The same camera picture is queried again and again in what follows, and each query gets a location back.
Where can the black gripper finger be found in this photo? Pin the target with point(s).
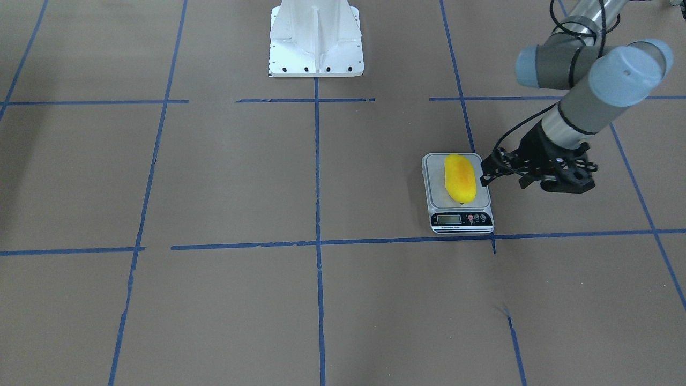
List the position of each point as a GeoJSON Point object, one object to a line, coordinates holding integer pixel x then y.
{"type": "Point", "coordinates": [566, 176]}
{"type": "Point", "coordinates": [502, 163]}

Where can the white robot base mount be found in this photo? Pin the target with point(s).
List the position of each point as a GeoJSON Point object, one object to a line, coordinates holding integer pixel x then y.
{"type": "Point", "coordinates": [315, 39]}

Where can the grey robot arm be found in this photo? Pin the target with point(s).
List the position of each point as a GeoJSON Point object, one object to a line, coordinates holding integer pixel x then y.
{"type": "Point", "coordinates": [601, 82]}

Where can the silver digital kitchen scale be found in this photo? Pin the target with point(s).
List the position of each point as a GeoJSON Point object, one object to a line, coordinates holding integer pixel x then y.
{"type": "Point", "coordinates": [448, 216]}

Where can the yellow mango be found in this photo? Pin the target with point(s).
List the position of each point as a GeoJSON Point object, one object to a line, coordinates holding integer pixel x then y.
{"type": "Point", "coordinates": [459, 178]}

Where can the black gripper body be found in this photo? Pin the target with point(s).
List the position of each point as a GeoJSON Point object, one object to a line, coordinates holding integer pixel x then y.
{"type": "Point", "coordinates": [534, 148]}

